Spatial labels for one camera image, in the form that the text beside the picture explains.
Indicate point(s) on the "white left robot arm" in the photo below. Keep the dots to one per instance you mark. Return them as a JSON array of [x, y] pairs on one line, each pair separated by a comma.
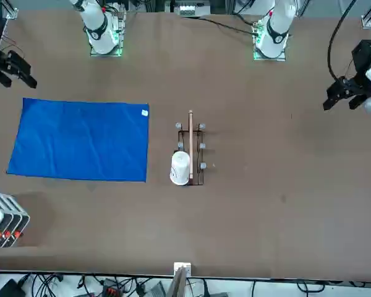
[[278, 24]]

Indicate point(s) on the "blue microfibre towel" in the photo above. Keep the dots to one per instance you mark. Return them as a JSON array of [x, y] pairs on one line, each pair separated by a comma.
[[80, 139]]

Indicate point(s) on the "black power strip red switches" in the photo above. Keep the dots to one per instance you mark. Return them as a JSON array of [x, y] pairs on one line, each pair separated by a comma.
[[112, 289]]

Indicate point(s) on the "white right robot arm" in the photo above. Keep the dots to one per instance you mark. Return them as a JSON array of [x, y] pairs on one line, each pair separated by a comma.
[[99, 28]]

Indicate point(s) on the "white power strip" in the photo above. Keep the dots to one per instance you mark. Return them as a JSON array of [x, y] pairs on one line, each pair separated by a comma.
[[188, 9]]

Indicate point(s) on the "silver aluminium post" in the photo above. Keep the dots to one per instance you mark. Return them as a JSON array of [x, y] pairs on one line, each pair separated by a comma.
[[179, 281]]

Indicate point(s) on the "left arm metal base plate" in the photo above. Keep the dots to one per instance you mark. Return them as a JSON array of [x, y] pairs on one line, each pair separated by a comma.
[[269, 59]]

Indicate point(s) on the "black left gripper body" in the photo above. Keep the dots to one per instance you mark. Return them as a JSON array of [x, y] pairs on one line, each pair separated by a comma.
[[365, 55]]

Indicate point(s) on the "white smiley face cup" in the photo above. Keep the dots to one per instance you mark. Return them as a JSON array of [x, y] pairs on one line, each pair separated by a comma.
[[180, 168]]

